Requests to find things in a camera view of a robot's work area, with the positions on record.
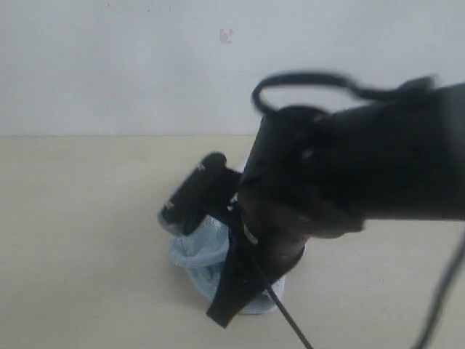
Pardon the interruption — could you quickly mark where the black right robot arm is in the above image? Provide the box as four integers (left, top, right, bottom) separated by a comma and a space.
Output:
207, 84, 464, 326

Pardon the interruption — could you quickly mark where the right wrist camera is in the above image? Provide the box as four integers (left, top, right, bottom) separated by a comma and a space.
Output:
158, 152, 241, 236

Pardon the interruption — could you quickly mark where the light blue fleece towel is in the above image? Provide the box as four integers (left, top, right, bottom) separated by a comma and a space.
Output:
159, 217, 286, 315

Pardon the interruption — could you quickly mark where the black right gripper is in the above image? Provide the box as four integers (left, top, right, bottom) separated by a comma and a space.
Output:
206, 196, 306, 329

